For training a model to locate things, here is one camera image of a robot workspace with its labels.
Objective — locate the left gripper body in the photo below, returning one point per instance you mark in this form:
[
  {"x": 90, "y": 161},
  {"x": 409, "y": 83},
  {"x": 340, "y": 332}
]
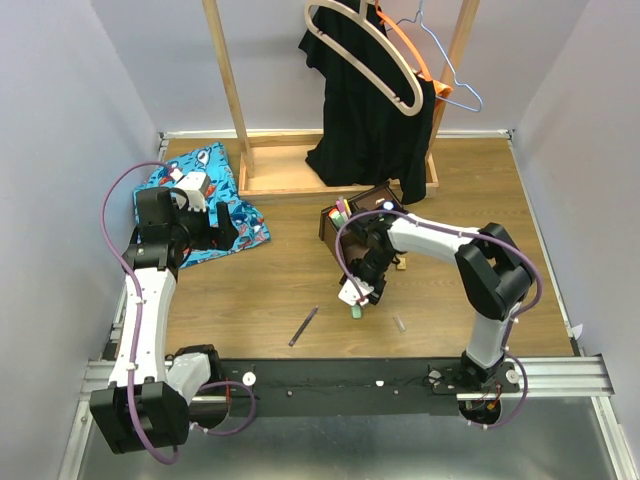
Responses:
[{"x": 200, "y": 234}]

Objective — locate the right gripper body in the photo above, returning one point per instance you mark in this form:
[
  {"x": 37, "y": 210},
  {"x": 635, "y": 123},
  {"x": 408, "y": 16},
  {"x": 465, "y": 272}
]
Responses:
[{"x": 370, "y": 270}]

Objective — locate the mint green highlighter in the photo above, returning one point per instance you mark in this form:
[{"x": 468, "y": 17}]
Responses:
[{"x": 339, "y": 223}]

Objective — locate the yellow white marker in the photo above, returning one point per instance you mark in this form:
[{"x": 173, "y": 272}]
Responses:
[{"x": 347, "y": 207}]

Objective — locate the purple thin pen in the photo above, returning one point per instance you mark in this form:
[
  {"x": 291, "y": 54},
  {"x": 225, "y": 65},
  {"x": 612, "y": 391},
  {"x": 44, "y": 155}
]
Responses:
[{"x": 303, "y": 326}]

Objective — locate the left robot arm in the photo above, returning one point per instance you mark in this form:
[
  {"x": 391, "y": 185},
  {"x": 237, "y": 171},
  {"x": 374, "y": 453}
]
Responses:
[{"x": 145, "y": 404}]

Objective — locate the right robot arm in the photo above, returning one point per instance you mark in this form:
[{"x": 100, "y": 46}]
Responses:
[{"x": 495, "y": 276}]

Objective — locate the blue shark print cloth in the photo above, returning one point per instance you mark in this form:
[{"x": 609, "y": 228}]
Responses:
[{"x": 246, "y": 218}]

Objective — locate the brown wooden desk organizer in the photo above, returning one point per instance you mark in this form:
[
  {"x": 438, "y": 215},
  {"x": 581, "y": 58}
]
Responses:
[{"x": 352, "y": 243}]

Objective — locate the small clear tube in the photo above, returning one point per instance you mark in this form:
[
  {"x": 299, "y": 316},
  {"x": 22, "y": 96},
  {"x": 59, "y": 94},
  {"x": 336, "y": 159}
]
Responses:
[{"x": 400, "y": 325}]

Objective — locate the black hanging garment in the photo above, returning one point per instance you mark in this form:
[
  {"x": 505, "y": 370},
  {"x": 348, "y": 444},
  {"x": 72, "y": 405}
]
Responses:
[{"x": 366, "y": 140}]

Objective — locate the orange plastic hanger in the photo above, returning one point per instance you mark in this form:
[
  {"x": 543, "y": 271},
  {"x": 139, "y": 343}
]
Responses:
[{"x": 442, "y": 90}]

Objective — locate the beige wooden hanger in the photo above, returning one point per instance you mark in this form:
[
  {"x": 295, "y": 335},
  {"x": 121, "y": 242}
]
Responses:
[{"x": 346, "y": 30}]

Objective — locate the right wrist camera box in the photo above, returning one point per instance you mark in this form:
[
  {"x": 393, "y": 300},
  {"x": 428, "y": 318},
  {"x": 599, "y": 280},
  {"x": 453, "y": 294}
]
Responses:
[{"x": 355, "y": 292}]

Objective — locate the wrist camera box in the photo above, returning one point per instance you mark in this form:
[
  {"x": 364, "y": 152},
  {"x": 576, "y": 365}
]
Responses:
[
  {"x": 192, "y": 187},
  {"x": 355, "y": 292}
]

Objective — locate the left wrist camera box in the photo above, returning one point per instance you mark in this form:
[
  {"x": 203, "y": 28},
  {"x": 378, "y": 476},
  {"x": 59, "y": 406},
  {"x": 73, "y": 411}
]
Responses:
[{"x": 192, "y": 187}]

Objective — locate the wooden clothes rack frame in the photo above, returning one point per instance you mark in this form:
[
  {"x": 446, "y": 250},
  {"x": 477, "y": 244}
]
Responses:
[{"x": 271, "y": 164}]

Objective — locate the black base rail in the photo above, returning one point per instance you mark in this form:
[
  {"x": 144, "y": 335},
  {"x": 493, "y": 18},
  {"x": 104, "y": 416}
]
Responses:
[{"x": 353, "y": 386}]

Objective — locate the blue wire hanger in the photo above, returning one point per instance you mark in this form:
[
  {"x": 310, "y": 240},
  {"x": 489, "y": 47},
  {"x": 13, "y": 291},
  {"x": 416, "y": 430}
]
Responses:
[{"x": 453, "y": 53}]

